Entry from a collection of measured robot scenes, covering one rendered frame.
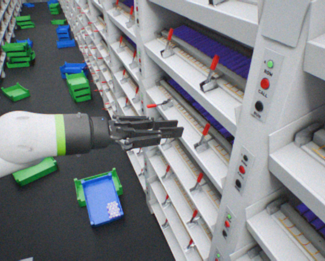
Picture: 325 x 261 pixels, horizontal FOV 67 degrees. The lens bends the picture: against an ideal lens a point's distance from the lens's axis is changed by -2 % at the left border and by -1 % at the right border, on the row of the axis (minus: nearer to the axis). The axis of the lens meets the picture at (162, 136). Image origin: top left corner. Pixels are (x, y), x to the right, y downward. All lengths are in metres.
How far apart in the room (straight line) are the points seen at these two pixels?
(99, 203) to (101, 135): 1.20
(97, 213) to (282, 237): 1.29
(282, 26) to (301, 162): 0.22
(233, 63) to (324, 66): 0.35
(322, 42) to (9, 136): 0.53
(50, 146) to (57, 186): 1.46
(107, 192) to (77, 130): 1.24
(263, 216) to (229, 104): 0.27
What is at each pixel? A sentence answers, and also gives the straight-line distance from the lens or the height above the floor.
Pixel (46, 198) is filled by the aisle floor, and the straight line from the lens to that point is 1.96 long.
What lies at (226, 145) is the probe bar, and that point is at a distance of 0.73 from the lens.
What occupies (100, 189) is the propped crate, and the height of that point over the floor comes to 0.08.
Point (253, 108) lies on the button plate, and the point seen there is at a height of 1.15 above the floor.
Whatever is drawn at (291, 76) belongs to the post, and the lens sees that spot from 0.42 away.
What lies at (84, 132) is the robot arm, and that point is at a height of 1.08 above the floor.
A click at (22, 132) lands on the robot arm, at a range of 0.54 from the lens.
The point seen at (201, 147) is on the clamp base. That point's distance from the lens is 0.75.
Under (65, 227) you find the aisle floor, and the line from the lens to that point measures 1.76.
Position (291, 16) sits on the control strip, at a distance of 0.41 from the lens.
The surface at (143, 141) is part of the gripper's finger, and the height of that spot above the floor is 1.03.
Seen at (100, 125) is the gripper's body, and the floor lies 1.07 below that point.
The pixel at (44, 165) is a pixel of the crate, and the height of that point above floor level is 0.00.
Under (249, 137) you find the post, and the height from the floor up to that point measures 1.09.
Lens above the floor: 1.39
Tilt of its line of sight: 37 degrees down
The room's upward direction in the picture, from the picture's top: straight up
